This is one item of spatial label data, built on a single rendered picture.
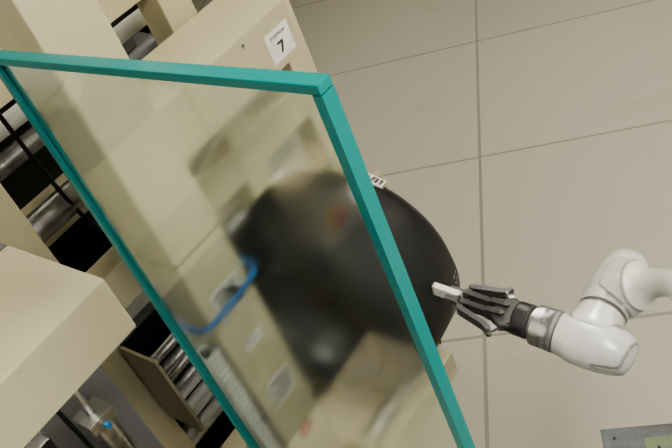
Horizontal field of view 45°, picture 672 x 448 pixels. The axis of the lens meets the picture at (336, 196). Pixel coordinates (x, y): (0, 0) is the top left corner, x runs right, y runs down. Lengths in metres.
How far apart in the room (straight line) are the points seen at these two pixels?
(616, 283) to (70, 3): 1.16
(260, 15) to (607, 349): 1.09
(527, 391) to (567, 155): 1.40
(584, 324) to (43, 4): 1.15
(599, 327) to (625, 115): 2.73
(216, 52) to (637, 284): 1.04
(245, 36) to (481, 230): 2.14
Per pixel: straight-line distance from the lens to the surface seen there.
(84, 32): 1.39
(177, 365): 2.20
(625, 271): 1.77
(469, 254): 3.77
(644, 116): 4.34
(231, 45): 1.95
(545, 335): 1.74
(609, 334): 1.72
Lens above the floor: 2.55
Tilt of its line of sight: 36 degrees down
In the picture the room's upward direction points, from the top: 23 degrees counter-clockwise
